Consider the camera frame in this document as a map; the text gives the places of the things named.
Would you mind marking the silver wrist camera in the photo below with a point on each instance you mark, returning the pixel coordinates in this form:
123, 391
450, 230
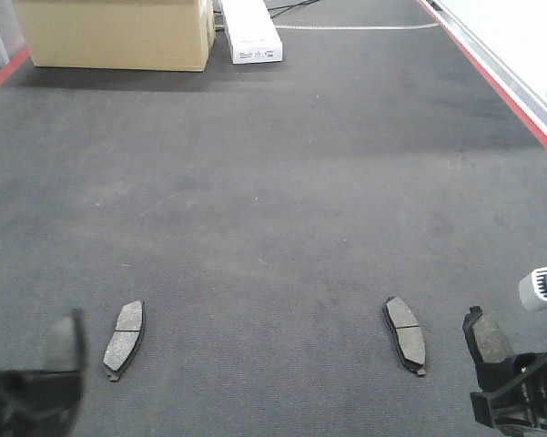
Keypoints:
533, 290

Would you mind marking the cardboard box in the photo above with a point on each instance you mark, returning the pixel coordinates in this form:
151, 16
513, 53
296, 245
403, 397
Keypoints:
140, 35

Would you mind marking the long white box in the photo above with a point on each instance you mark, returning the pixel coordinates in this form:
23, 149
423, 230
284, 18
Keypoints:
251, 34

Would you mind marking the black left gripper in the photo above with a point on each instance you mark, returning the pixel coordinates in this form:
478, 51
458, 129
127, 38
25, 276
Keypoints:
43, 402

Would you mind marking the white conveyor side rail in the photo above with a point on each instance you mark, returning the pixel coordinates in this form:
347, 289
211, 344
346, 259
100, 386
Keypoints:
506, 41

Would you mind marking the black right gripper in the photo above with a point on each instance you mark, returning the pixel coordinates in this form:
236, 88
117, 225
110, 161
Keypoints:
513, 394

